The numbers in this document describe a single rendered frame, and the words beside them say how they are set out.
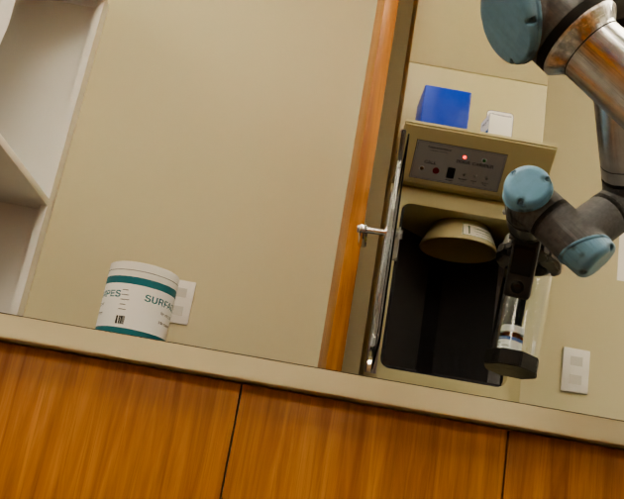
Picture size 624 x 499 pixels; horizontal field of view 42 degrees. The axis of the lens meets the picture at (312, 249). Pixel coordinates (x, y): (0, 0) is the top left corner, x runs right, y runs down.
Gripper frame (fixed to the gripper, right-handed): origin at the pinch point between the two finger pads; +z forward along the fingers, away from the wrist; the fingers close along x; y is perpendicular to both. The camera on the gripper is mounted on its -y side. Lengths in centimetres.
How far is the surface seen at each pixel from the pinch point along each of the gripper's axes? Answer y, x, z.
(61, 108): 31, 131, 14
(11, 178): 1, 122, -4
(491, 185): 19.9, 11.2, 5.9
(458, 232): 10.1, 16.9, 10.6
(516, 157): 25.2, 6.9, 2.2
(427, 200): 14.6, 24.1, 6.1
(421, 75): 44, 31, 3
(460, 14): 62, 26, 5
